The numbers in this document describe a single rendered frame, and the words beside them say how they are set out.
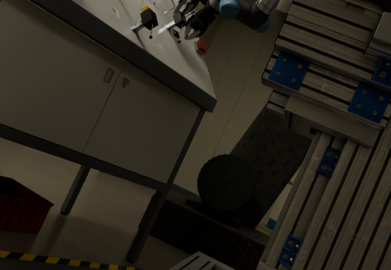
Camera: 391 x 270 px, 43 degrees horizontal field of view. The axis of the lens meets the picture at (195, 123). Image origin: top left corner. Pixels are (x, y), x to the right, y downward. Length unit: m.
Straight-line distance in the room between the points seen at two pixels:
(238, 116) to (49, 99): 5.84
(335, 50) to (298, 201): 0.48
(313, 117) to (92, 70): 0.84
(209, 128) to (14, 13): 6.01
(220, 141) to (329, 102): 6.09
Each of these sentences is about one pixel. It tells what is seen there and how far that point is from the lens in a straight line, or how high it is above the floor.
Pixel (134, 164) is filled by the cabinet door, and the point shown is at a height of 0.43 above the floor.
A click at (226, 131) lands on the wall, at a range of 7.44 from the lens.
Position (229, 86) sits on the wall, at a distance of 7.56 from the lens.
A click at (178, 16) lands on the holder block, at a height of 1.12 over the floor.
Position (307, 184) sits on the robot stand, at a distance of 1.56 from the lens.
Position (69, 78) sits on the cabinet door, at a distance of 1.81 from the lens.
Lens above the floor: 0.55
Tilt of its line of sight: 4 degrees up
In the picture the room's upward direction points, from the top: 25 degrees clockwise
